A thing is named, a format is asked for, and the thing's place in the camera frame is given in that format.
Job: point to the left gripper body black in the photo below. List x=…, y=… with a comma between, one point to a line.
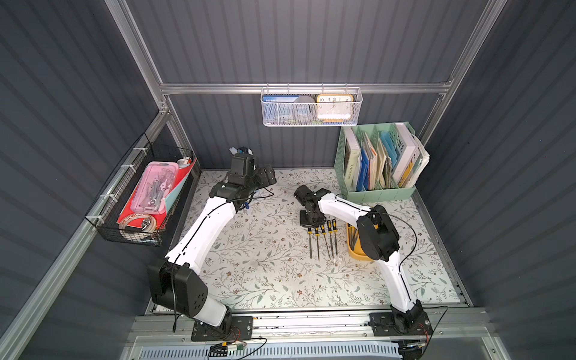
x=265, y=176

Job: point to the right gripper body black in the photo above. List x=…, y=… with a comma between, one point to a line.
x=310, y=220

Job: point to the yellow black file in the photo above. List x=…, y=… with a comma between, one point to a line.
x=323, y=231
x=335, y=235
x=310, y=243
x=330, y=241
x=317, y=237

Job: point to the yellow storage tray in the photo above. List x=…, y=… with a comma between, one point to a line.
x=354, y=244

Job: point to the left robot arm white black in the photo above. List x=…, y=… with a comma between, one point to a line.
x=175, y=281

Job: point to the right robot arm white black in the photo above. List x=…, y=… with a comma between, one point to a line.
x=379, y=240

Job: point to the blue box in basket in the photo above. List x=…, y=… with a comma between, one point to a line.
x=277, y=108

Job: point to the green file organizer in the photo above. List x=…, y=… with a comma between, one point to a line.
x=364, y=163

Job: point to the pink plastic tool case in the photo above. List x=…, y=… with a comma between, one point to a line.
x=155, y=184

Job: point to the grey tape roll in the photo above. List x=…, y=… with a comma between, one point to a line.
x=304, y=109

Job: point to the yellow white clock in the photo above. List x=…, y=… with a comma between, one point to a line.
x=334, y=107

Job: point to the red folder in basket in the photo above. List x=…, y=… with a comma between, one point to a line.
x=185, y=167

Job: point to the white book in organizer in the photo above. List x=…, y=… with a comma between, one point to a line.
x=408, y=152

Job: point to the clear tape roll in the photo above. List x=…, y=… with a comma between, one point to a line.
x=138, y=223

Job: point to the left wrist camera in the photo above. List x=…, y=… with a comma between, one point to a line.
x=242, y=168

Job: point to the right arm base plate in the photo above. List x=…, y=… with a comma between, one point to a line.
x=389, y=324

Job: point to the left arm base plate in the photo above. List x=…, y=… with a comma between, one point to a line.
x=234, y=328

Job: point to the black wire side basket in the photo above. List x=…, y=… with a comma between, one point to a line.
x=108, y=206

